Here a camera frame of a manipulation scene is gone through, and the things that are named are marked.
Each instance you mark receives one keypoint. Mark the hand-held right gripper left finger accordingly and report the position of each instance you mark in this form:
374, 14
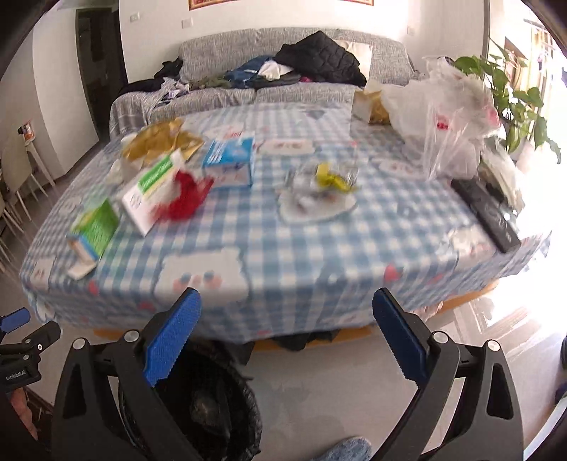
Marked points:
172, 337

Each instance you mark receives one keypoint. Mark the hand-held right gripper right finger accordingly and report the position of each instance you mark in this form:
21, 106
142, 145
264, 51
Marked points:
401, 337

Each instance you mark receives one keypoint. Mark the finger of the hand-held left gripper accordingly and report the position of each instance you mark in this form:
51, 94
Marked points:
42, 335
15, 319

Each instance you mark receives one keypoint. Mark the black trash bin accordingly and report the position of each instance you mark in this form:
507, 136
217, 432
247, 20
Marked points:
212, 399

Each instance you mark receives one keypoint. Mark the red mesh net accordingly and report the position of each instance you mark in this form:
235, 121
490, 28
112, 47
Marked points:
186, 195

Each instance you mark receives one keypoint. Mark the green and white box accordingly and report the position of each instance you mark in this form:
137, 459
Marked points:
141, 190

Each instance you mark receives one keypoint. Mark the blue and white box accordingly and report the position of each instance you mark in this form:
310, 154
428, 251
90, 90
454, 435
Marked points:
230, 159

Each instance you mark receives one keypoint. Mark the gold snack bag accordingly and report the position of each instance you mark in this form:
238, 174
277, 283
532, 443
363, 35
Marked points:
155, 137

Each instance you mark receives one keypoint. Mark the person's left hand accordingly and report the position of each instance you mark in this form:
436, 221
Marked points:
20, 408

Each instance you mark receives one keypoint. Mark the small white paper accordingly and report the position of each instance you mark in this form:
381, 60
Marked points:
80, 270

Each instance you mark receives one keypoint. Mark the dark cloth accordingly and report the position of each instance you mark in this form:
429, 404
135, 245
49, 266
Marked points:
301, 341

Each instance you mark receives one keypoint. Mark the white chairs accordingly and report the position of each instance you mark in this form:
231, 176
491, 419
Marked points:
11, 208

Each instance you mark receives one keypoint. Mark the small green box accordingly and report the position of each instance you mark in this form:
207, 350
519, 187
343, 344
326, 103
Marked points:
95, 228

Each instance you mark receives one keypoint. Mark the grey slipper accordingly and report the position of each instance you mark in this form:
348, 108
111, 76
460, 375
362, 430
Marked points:
345, 448

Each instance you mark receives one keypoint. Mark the blue checked bear tablecloth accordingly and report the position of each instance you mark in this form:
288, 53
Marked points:
310, 248

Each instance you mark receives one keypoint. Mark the black remote control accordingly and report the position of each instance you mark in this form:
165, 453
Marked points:
487, 208

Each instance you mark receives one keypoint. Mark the white side table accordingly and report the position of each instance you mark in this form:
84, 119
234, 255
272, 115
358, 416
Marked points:
37, 155

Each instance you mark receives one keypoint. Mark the clear wrapper with yellow piece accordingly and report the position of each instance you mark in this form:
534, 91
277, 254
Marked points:
325, 175

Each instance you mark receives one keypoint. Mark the clear plastic bag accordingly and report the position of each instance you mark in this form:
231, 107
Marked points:
456, 115

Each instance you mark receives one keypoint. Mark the white plastic bag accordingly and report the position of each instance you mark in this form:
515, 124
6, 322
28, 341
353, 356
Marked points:
407, 106

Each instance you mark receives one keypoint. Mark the grey covered sofa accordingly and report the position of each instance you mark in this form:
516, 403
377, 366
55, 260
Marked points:
221, 95

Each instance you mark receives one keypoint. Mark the patterned cloth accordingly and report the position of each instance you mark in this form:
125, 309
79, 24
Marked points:
172, 88

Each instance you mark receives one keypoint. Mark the olive green clothing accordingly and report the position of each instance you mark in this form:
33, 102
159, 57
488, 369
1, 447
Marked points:
210, 81

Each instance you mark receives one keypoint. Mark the dark door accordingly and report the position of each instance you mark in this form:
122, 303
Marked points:
95, 66

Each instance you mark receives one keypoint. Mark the black clothing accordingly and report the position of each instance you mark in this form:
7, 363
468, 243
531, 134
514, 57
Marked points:
166, 71

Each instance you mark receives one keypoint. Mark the green potted plant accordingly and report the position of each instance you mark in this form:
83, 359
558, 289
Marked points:
518, 97

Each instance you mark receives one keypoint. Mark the blue clothing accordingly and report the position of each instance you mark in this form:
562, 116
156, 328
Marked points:
246, 71

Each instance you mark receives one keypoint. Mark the white pillow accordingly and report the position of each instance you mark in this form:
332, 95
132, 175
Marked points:
359, 55

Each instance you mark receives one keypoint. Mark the white cloth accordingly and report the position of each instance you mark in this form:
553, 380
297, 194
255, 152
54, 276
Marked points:
274, 68

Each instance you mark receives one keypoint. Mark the black quilted jacket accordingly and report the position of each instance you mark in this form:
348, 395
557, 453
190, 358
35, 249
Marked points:
319, 55

